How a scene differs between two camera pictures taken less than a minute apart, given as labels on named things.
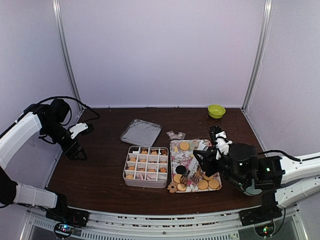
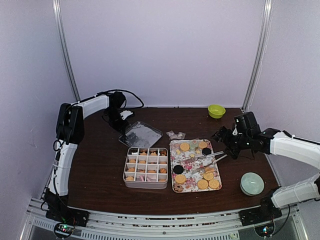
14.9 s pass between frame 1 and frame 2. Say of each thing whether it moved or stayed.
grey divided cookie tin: stayed
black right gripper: moved
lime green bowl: stayed
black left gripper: moved
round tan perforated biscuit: stayed
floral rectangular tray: stayed
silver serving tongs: moved
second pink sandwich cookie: stayed
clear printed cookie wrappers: stayed
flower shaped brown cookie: moved
